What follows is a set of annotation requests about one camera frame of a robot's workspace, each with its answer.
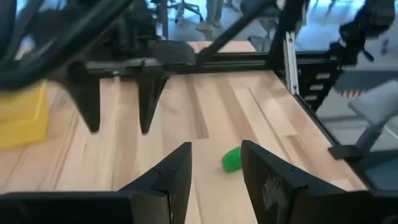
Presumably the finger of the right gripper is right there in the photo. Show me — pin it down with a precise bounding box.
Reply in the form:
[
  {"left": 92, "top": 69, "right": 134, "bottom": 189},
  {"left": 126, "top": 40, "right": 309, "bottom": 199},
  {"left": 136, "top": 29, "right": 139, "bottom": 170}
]
[
  {"left": 136, "top": 73, "right": 169, "bottom": 134},
  {"left": 66, "top": 77, "right": 101, "bottom": 134}
]

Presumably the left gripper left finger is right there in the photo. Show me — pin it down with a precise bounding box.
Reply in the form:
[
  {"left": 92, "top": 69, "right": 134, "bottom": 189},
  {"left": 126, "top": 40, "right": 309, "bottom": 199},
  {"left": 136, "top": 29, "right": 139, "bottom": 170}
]
[{"left": 119, "top": 142, "right": 193, "bottom": 224}]

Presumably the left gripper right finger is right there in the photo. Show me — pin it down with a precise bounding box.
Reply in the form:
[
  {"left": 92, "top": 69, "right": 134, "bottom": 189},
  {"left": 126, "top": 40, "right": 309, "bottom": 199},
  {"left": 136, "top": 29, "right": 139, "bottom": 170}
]
[{"left": 241, "top": 141, "right": 345, "bottom": 224}]

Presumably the grey office chair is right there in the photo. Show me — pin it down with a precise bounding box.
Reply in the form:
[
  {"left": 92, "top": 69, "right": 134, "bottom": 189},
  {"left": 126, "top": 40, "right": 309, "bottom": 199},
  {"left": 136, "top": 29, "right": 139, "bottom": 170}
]
[{"left": 332, "top": 70, "right": 398, "bottom": 153}]

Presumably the yellow plastic basket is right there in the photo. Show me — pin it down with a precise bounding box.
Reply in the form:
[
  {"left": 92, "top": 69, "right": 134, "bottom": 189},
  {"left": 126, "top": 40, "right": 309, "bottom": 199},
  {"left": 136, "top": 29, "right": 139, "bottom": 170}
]
[{"left": 0, "top": 80, "right": 50, "bottom": 150}]

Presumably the person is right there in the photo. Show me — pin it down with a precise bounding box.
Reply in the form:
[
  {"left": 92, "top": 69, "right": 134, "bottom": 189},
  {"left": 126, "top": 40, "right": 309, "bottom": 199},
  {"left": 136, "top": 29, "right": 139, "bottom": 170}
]
[{"left": 195, "top": 0, "right": 228, "bottom": 34}]

